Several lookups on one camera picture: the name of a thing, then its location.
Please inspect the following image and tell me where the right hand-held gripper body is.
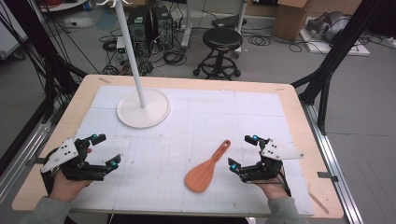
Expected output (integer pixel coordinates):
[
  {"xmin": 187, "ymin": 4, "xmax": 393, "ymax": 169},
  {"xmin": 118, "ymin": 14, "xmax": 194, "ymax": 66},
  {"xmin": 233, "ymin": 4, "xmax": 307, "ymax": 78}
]
[{"xmin": 238, "ymin": 138, "xmax": 305, "ymax": 185}]

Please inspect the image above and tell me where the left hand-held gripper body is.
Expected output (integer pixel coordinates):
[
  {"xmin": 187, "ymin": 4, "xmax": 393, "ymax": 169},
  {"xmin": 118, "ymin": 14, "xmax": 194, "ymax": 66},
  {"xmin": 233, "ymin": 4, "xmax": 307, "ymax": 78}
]
[{"xmin": 40, "ymin": 136, "xmax": 108, "ymax": 195}]

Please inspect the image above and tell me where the wooden rice spatula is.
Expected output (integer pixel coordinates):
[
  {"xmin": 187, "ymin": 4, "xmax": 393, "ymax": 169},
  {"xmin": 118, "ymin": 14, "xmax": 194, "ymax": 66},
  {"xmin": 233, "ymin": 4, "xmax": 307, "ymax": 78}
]
[{"xmin": 184, "ymin": 139, "xmax": 232, "ymax": 194}]

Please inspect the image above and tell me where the white hook rack stand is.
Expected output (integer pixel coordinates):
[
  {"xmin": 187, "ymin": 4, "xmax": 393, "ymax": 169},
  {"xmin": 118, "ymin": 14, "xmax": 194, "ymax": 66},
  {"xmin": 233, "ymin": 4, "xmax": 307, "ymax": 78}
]
[{"xmin": 96, "ymin": 0, "xmax": 172, "ymax": 130}]

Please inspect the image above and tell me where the person's left hand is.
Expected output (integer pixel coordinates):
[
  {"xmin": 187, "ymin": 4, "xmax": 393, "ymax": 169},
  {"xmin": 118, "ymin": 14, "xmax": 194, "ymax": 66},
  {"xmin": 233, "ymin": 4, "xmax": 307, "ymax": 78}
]
[{"xmin": 49, "ymin": 148, "xmax": 94, "ymax": 203}]

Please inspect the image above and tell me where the person's right hand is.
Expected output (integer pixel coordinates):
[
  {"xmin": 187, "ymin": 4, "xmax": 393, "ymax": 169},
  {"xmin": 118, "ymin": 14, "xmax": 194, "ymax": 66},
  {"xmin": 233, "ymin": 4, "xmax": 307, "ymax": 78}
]
[{"xmin": 253, "ymin": 178, "xmax": 292, "ymax": 202}]

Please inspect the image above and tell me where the black tape piece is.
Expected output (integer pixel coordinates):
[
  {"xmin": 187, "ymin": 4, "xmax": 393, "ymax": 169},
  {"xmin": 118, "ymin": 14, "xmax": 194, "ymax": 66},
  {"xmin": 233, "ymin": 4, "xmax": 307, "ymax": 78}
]
[{"xmin": 317, "ymin": 171, "xmax": 339, "ymax": 183}]

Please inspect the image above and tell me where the white grid mat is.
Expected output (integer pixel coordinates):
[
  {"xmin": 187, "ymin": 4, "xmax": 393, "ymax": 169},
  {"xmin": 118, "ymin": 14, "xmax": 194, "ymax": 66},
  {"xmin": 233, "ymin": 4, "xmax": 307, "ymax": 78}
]
[{"xmin": 69, "ymin": 84, "xmax": 316, "ymax": 217}]

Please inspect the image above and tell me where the small white power box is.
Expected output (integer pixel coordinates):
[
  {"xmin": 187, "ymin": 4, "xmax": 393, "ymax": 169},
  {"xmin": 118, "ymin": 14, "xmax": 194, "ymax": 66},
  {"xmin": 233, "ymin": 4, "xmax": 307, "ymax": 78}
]
[{"xmin": 116, "ymin": 36, "xmax": 127, "ymax": 54}]

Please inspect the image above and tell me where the black round stool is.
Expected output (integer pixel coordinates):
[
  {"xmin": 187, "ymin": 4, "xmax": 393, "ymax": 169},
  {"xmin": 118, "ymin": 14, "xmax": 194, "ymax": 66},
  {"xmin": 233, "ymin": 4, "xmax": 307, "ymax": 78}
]
[{"xmin": 192, "ymin": 27, "xmax": 244, "ymax": 81}]

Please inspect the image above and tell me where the black flat pedal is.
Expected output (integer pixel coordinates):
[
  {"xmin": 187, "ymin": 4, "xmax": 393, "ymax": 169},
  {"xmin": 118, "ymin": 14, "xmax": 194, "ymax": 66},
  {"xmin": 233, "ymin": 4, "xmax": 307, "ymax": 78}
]
[{"xmin": 212, "ymin": 14, "xmax": 248, "ymax": 29}]

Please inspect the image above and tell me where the black computer tower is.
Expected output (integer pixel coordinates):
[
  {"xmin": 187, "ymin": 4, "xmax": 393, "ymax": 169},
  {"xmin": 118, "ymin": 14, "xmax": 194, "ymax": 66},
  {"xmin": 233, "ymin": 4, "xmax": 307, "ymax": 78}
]
[
  {"xmin": 151, "ymin": 4, "xmax": 174, "ymax": 50},
  {"xmin": 127, "ymin": 5, "xmax": 151, "ymax": 43}
]

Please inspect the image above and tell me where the cardboard box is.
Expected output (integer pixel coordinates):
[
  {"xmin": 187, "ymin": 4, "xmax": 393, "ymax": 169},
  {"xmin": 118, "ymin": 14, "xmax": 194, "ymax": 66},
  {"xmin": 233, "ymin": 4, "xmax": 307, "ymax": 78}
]
[{"xmin": 273, "ymin": 0, "xmax": 312, "ymax": 41}]

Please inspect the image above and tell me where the white cabinet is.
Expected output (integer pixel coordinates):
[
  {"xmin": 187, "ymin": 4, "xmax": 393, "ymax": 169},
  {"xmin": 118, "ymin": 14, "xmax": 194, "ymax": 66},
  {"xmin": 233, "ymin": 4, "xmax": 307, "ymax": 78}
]
[{"xmin": 0, "ymin": 3, "xmax": 29, "ymax": 60}]

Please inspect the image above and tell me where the white flat board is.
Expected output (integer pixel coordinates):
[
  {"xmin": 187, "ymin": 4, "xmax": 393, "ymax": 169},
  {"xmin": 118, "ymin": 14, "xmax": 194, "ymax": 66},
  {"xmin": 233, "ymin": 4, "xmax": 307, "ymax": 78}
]
[{"xmin": 300, "ymin": 29, "xmax": 372, "ymax": 57}]

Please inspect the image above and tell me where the grey bag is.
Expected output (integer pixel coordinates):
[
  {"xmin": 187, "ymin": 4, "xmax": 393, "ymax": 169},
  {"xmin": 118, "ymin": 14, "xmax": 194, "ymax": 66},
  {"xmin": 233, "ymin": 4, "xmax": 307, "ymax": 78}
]
[{"xmin": 306, "ymin": 11, "xmax": 351, "ymax": 43}]

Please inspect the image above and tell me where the white round table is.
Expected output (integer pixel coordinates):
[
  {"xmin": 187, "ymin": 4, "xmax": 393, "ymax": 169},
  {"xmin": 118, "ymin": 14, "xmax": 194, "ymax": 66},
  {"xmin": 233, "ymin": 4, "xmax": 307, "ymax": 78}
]
[{"xmin": 36, "ymin": 0, "xmax": 88, "ymax": 13}]

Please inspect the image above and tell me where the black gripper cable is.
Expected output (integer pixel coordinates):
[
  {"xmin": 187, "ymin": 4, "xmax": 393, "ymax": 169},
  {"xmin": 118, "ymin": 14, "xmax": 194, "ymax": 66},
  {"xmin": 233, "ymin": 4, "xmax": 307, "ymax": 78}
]
[{"xmin": 278, "ymin": 166, "xmax": 292, "ymax": 198}]

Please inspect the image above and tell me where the aluminium rail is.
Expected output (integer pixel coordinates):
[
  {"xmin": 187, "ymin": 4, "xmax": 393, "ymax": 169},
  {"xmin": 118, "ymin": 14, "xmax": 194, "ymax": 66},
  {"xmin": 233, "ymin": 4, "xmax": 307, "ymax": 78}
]
[
  {"xmin": 302, "ymin": 102, "xmax": 365, "ymax": 224},
  {"xmin": 0, "ymin": 120, "xmax": 52, "ymax": 203}
]

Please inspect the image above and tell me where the black metal frame stand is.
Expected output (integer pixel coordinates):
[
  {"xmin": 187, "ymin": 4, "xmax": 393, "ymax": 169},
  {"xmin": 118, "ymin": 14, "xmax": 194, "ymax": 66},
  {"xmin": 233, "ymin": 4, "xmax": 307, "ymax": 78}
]
[
  {"xmin": 0, "ymin": 0, "xmax": 88, "ymax": 125},
  {"xmin": 290, "ymin": 0, "xmax": 387, "ymax": 136}
]

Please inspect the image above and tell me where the black coiled cable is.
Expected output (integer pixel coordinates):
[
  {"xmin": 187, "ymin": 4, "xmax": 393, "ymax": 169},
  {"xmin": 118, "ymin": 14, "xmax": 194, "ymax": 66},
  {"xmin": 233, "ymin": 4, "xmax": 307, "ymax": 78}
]
[
  {"xmin": 102, "ymin": 38, "xmax": 118, "ymax": 52},
  {"xmin": 248, "ymin": 33, "xmax": 273, "ymax": 47},
  {"xmin": 163, "ymin": 49, "xmax": 188, "ymax": 66}
]

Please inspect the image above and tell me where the white metal post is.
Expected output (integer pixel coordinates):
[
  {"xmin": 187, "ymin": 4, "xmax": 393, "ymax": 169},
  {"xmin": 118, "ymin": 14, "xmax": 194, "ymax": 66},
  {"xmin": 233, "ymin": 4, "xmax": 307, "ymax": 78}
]
[
  {"xmin": 234, "ymin": 0, "xmax": 249, "ymax": 59},
  {"xmin": 181, "ymin": 0, "xmax": 192, "ymax": 49}
]

